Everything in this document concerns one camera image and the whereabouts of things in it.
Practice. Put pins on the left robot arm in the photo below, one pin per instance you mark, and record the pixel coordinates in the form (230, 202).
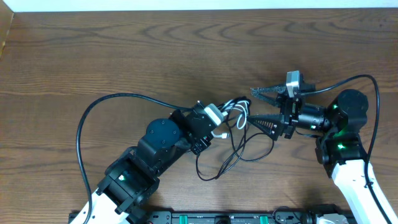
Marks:
(130, 180)

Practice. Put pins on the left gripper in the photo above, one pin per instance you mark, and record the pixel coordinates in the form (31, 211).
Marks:
(201, 145)

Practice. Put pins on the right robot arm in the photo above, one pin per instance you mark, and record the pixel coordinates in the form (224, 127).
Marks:
(339, 147)

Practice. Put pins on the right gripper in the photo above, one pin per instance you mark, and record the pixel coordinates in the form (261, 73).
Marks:
(286, 121)

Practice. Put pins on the wooden side panel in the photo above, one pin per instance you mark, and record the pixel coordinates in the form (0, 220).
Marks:
(6, 19)

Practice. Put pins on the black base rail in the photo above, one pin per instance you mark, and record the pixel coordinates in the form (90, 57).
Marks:
(242, 217)

